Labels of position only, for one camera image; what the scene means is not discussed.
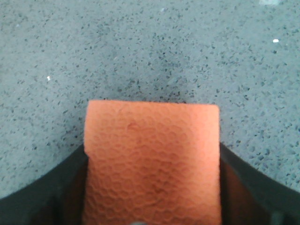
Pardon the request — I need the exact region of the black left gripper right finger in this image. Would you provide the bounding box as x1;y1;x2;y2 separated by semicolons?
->
220;143;300;225

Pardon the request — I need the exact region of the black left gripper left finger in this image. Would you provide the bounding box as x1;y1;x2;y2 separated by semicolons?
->
0;145;88;225

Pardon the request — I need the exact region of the orange foam cube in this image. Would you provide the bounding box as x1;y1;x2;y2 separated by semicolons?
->
82;100;222;225

